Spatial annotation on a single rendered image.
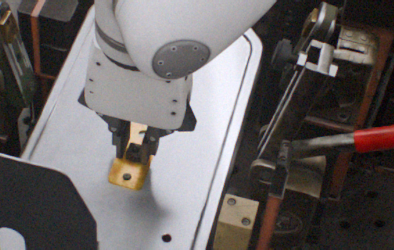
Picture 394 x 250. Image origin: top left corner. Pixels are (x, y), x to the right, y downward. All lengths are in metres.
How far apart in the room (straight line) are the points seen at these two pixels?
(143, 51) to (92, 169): 0.30
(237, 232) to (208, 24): 0.26
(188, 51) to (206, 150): 0.31
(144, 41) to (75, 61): 0.38
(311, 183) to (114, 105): 0.21
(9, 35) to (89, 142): 0.14
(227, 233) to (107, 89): 0.18
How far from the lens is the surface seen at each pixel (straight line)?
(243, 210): 0.89
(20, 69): 1.04
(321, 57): 0.82
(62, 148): 1.00
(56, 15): 1.15
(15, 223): 0.64
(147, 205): 0.96
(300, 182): 0.94
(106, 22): 0.80
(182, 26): 0.69
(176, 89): 0.86
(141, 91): 0.87
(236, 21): 0.70
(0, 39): 0.99
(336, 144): 0.90
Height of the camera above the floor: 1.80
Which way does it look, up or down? 51 degrees down
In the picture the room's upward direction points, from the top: 7 degrees clockwise
